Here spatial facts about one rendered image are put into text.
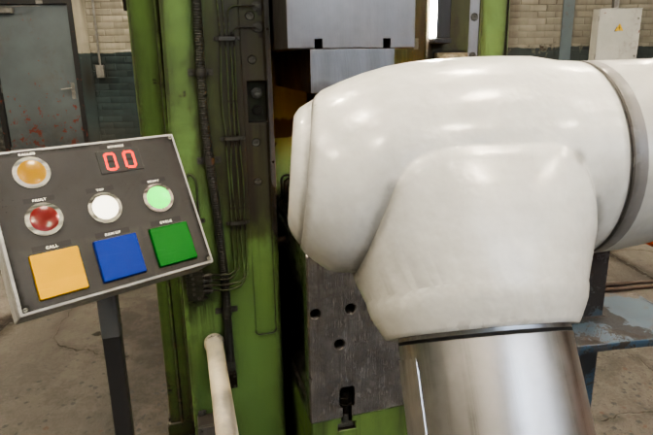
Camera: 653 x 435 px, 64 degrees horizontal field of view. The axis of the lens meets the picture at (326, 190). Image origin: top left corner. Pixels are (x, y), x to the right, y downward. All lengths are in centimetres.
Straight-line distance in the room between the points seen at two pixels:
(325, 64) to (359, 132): 90
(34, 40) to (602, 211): 757
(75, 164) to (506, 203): 86
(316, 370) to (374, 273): 104
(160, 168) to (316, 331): 52
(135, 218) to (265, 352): 64
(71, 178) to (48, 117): 673
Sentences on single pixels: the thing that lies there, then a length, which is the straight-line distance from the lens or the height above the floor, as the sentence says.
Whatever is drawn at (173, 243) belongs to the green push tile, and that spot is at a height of 101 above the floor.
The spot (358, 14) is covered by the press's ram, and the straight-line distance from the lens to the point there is 120.
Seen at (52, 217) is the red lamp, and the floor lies 109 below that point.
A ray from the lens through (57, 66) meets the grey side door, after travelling 764.
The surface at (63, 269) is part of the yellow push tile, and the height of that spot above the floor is 101.
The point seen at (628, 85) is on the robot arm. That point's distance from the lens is 36.
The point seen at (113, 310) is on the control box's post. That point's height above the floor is 86.
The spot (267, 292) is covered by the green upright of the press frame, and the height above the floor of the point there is 74.
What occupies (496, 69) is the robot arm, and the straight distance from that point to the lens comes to 33.
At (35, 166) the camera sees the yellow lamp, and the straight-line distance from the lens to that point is 102.
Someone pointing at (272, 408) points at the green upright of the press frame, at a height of 38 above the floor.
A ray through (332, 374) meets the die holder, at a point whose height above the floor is 60.
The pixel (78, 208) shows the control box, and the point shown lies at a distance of 101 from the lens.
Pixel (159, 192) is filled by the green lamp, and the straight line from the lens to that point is 105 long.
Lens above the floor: 134
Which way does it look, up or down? 14 degrees down
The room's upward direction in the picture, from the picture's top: 1 degrees counter-clockwise
